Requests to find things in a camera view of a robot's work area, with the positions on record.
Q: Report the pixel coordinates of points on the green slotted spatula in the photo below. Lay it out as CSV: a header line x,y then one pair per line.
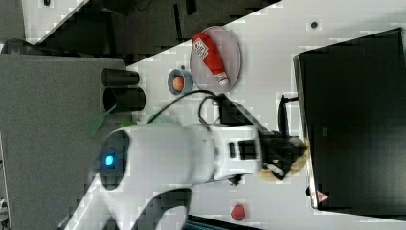
x,y
98,120

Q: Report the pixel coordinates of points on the orange toy fruit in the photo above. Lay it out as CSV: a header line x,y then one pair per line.
x,y
178,83

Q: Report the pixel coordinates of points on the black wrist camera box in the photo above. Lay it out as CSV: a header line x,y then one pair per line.
x,y
235,114

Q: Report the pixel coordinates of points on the red toy strawberry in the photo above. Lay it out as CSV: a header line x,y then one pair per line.
x,y
238,212

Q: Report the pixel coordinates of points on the black cylindrical container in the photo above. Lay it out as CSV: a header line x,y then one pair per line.
x,y
123,99
115,77

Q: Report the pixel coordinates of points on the silver black toaster oven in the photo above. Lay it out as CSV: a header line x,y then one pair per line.
x,y
351,97

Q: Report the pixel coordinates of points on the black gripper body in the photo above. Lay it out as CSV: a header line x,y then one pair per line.
x,y
280,152

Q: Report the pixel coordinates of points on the green toy lime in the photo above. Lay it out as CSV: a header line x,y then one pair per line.
x,y
127,124

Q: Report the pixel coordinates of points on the blue small bowl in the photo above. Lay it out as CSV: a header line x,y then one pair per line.
x,y
188,82

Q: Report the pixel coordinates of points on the grey round plate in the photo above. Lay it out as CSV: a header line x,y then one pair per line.
x,y
228,47

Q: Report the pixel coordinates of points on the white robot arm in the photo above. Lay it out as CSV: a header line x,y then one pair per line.
x,y
145,174

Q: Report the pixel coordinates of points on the red plush ketchup bottle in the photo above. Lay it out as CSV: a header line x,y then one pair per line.
x,y
206,49

